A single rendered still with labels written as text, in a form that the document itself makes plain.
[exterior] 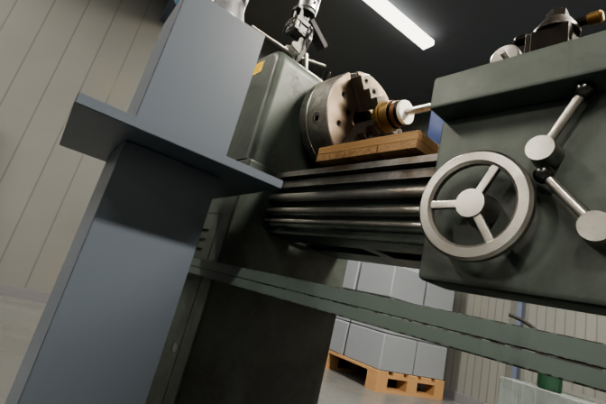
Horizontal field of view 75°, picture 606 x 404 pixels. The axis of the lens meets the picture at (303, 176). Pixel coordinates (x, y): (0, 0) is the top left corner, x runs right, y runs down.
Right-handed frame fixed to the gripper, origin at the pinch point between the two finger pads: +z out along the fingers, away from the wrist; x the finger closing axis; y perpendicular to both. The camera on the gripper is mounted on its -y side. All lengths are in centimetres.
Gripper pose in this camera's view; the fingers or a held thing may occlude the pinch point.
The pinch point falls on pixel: (297, 60)
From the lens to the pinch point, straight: 148.1
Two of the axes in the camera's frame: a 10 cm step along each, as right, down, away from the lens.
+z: -2.4, 9.3, -2.9
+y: -7.3, -3.7, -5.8
